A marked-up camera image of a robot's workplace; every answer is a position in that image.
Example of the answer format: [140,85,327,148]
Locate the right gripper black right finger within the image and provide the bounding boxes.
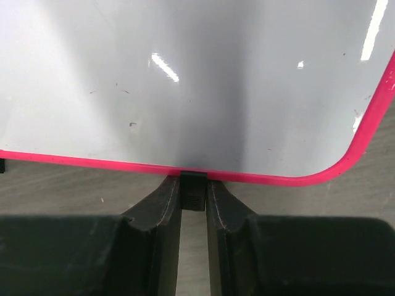
[206,181,394,295]

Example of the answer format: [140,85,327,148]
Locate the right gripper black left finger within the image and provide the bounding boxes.
[1,177,181,295]

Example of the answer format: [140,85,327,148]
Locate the pink framed whiteboard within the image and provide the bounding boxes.
[1,1,394,186]

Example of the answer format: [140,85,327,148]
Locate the black whiteboard foot right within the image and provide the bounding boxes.
[180,171,208,212]

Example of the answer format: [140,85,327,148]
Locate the black whiteboard foot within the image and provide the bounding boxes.
[0,158,6,173]
[180,171,208,212]

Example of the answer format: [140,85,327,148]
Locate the black whiteboard foot left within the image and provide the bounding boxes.
[0,158,6,173]

